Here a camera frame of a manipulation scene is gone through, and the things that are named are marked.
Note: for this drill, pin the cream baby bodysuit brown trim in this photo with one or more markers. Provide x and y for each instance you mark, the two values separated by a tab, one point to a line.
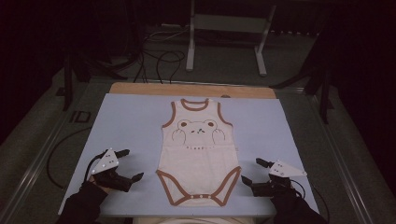
199	155

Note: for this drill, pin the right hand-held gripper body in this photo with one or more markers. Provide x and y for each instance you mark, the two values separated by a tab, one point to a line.
285	170

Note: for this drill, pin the aluminium floor rail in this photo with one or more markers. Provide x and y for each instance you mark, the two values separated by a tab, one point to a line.
31	174
342	168

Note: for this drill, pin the person's left hand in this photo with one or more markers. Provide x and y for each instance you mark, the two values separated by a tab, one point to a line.
104	187

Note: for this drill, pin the light blue mat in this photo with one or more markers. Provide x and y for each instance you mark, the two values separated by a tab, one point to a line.
130	124

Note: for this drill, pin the white metal stand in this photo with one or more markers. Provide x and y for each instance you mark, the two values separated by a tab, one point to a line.
230	23

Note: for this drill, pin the black tripod stand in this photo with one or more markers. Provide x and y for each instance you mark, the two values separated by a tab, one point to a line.
67	84
323	93

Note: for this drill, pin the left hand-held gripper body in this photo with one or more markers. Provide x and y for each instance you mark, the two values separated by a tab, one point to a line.
107	163

